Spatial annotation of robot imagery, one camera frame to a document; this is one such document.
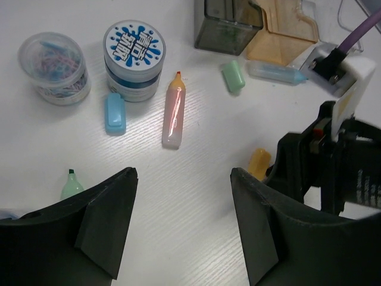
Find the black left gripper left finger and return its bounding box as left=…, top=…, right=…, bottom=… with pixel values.
left=1, top=167, right=138, bottom=285

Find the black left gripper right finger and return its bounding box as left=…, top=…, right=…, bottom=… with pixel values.
left=230, top=168, right=380, bottom=285

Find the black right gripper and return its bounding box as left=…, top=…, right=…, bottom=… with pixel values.
left=266, top=101, right=380, bottom=215

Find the green highlighter pen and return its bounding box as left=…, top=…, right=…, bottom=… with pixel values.
left=60, top=169, right=85, bottom=200

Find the orange highlighter cap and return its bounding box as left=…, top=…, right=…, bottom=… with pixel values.
left=248, top=148, right=271, bottom=181

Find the green highlighter cap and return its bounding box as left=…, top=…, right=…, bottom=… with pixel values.
left=221, top=60, right=245, bottom=94

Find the orange highlighter pen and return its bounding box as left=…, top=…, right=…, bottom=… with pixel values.
left=162, top=71, right=186, bottom=150

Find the clear jar of paper clips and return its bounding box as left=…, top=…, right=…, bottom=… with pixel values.
left=18, top=32, right=91, bottom=106

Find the blue highlighter pen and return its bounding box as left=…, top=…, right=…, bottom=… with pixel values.
left=246, top=61, right=308, bottom=85

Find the blue highlighter cap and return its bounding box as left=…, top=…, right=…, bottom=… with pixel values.
left=104, top=93, right=126, bottom=136

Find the clear plastic bin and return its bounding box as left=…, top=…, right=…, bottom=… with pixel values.
left=301, top=1, right=355, bottom=46

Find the blue splash lid jar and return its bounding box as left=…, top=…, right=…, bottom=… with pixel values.
left=103, top=20, right=166, bottom=102

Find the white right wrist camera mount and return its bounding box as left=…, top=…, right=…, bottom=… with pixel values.
left=300, top=43, right=376, bottom=140

